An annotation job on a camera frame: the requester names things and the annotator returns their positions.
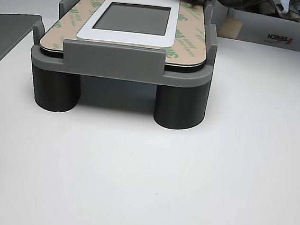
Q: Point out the tan printed protective film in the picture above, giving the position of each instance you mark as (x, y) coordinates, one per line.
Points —
(190, 42)

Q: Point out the tan film scrap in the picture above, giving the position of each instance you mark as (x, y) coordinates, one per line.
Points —
(231, 27)

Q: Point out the grey fixture with dark legs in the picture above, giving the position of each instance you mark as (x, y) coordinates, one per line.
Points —
(112, 61)

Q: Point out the white framed screen panel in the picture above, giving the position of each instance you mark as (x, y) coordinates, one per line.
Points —
(125, 37)

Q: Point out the dark grey tray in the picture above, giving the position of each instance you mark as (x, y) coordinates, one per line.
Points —
(3, 37)

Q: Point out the white cardboard box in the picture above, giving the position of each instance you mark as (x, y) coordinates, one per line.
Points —
(253, 29)

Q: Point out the pile of film scraps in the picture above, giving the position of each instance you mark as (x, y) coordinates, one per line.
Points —
(282, 7)

